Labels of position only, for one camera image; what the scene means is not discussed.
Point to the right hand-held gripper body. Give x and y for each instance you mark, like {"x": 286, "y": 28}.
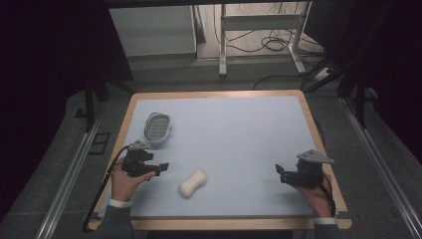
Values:
{"x": 307, "y": 174}

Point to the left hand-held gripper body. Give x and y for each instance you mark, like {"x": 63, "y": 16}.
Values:
{"x": 136, "y": 163}

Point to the white soap bar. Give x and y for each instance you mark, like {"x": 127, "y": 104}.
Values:
{"x": 193, "y": 184}

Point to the grey soap dish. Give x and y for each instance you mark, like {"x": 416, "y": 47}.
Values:
{"x": 157, "y": 127}

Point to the person's left hand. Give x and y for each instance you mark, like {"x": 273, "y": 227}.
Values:
{"x": 124, "y": 186}

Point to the person's right hand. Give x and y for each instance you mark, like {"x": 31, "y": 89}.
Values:
{"x": 315, "y": 199}

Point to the light blue table mat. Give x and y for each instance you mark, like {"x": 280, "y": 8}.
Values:
{"x": 232, "y": 149}

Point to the black tripod stand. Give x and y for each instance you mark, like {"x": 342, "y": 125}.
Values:
{"x": 360, "y": 99}
{"x": 89, "y": 103}

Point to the wooden table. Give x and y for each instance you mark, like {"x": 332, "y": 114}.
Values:
{"x": 219, "y": 224}

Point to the white power strip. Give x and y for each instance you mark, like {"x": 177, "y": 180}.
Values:
{"x": 322, "y": 74}

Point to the white cabinet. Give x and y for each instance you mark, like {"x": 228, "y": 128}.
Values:
{"x": 152, "y": 31}

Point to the aluminium floor rail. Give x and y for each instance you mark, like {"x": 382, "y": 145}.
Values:
{"x": 68, "y": 186}
{"x": 381, "y": 172}

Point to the white metal stand frame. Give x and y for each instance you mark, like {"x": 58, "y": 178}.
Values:
{"x": 262, "y": 22}

